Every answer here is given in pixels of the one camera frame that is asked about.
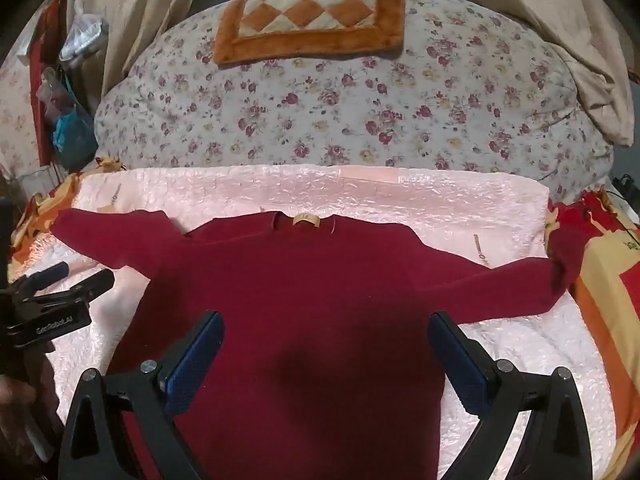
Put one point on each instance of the dark red sweater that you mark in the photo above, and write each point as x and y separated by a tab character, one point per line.
310	310

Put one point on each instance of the pink quilted blanket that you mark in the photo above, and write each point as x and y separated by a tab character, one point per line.
400	195

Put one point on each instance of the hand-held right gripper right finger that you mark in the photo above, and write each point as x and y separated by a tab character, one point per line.
457	365

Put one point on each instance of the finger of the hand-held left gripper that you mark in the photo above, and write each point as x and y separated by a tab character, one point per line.
85	287
45	275

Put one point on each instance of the person's left hand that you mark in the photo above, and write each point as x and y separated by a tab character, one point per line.
15	392

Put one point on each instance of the clear plastic bag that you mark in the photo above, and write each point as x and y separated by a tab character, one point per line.
82	35

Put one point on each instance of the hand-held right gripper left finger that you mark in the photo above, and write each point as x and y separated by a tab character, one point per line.
197	360

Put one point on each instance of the orange checkered plush mat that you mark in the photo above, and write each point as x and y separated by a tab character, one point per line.
310	42

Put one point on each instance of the floral cabinet with red trim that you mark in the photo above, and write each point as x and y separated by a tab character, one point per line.
40	85

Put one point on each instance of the pink plastic bag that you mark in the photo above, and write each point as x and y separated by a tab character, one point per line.
52	92

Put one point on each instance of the blue plastic bag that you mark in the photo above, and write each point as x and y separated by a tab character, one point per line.
70	130

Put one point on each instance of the floral quilt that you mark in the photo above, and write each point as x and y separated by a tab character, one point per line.
350	110

